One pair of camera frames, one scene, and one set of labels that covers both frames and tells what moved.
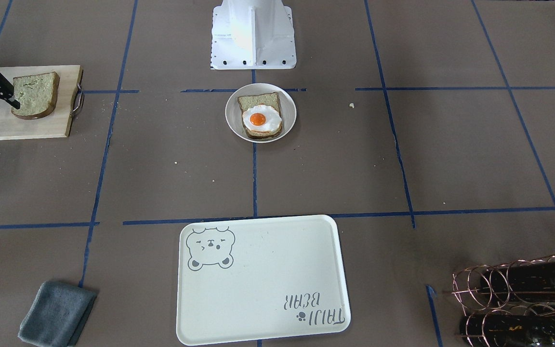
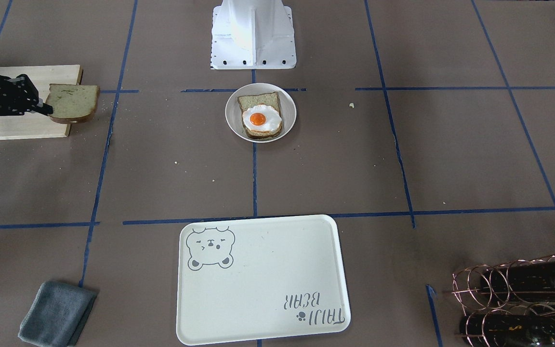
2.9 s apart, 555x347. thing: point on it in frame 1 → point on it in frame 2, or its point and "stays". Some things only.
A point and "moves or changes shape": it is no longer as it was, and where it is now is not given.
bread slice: x=36 y=94 moves or changes shape
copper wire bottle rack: x=536 y=302 stays
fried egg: x=261 y=118 stays
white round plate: x=233 y=115 stays
